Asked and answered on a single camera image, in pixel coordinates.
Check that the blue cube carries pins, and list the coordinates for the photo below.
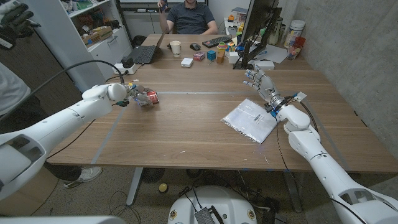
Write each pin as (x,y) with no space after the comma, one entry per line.
(211,55)

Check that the black round fan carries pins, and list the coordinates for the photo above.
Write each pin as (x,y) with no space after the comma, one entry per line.
(152,175)

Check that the colourful stacking toy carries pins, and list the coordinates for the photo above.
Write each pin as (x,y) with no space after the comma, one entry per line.
(221,46)

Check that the white paper sheet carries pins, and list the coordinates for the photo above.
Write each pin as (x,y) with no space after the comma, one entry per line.
(275,54)

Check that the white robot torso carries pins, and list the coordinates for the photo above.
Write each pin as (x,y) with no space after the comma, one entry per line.
(217,199)

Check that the black monitor stand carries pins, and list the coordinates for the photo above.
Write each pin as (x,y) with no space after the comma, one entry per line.
(248,56)

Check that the white low cabinet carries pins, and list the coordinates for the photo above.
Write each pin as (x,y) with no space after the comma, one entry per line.
(140,23)

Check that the black white teleoperation glove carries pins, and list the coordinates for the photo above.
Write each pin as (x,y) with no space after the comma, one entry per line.
(15,18)

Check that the standing person white shirt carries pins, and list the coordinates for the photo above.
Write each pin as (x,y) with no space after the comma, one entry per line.
(11,90)

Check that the small white box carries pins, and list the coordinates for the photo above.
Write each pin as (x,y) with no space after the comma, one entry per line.
(186,62)

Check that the multicolour puzzle cube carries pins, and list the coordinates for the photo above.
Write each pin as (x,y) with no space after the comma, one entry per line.
(231,47)

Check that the white power strip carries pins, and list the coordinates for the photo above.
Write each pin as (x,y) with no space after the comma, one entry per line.
(119,69)

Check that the clear plastic bag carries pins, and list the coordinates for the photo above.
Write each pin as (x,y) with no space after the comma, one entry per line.
(245,119)

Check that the flat white device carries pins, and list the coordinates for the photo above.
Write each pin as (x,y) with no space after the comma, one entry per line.
(267,64)

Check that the black power adapter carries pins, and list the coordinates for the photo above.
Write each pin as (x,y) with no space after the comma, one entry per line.
(127,61)

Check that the white table leg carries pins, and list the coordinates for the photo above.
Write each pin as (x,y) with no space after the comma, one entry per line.
(135,186)
(293,193)

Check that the seated person dark shirt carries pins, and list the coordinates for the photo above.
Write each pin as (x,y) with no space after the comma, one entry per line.
(189,18)

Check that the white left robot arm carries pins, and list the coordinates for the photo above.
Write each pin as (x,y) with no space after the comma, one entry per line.
(62,121)

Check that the black backpack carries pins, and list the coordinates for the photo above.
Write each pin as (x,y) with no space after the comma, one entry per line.
(138,41)

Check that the black laptop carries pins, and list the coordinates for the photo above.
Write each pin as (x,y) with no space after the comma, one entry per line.
(143,54)

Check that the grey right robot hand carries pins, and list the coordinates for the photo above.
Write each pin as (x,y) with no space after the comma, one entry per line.
(267,88)

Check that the brown wooden block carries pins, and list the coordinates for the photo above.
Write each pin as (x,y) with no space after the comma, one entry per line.
(220,57)

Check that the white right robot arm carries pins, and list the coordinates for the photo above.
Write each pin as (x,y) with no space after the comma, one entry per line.
(323,171)

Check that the white open box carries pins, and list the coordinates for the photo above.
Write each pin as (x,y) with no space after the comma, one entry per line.
(232,58)

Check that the red white soup can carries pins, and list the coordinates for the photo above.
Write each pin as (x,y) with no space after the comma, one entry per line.
(153,97)

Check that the cardboard box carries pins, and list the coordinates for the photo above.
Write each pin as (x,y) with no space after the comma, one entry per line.
(97,35)

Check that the yellow ball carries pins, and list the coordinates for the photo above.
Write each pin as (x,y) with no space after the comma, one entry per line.
(163,187)

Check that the white shelf cabinet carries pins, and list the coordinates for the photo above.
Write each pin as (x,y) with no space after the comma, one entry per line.
(62,40)

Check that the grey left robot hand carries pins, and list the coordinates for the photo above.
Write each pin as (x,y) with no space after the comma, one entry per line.
(138,93)

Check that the white canister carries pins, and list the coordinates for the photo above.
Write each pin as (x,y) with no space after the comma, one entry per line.
(294,31)

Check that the white wrist tag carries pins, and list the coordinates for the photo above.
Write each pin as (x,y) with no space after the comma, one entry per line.
(300,96)

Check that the black computer monitor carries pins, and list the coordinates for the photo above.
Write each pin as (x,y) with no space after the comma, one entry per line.
(258,18)

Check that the black computer mouse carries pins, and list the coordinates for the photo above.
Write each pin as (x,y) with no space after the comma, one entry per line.
(195,46)

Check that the white paper cup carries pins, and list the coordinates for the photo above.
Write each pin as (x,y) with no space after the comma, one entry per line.
(175,48)

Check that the metal thermos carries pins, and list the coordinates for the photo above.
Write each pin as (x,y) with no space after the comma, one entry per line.
(276,34)

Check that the black keyboard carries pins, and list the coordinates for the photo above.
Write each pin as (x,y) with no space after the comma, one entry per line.
(216,41)

